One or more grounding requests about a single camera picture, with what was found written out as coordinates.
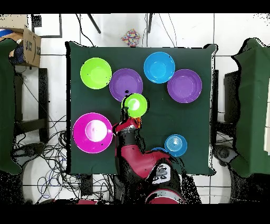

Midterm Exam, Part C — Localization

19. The small green bowl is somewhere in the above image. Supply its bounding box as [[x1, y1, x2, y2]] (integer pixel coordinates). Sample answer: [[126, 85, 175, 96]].
[[121, 92, 149, 119]]

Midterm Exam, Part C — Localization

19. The purple bowl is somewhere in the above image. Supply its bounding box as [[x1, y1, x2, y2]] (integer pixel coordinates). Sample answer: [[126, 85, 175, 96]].
[[109, 68, 144, 102], [167, 69, 203, 104]]

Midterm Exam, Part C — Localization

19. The large pink bowl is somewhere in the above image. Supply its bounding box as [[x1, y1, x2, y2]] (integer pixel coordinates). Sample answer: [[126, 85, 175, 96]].
[[72, 111, 114, 154]]

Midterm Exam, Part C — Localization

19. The dark green table cloth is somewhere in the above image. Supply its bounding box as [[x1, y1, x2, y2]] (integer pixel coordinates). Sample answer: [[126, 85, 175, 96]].
[[65, 41, 218, 176]]

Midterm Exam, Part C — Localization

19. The small dark blue bowl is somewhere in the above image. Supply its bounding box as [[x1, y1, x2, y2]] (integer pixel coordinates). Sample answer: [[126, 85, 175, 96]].
[[151, 147, 169, 154]]

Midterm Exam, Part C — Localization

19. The small light blue bowl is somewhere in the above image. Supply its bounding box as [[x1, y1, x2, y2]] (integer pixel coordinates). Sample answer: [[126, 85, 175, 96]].
[[164, 134, 188, 158]]

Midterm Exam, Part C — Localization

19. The large green bowl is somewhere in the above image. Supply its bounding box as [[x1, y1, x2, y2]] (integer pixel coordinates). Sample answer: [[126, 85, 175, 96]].
[[80, 57, 113, 90]]

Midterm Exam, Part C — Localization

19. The large blue bowl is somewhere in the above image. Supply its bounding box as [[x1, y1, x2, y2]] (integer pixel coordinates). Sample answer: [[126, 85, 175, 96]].
[[143, 51, 176, 85]]

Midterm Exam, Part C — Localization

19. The multicoloured bundle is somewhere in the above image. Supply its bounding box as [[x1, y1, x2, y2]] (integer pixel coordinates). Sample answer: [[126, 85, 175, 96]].
[[121, 28, 141, 47]]

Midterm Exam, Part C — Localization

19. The green cloth covered table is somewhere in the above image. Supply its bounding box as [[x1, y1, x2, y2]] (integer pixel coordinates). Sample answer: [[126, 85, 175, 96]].
[[0, 37, 23, 176], [229, 37, 270, 178]]

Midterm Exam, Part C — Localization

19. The cardboard box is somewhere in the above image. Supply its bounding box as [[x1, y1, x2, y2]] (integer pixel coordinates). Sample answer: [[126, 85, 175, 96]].
[[0, 26, 42, 68]]

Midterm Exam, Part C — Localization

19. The black bench frame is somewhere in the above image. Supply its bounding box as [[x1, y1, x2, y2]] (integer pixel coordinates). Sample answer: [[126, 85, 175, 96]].
[[12, 67, 51, 144]]

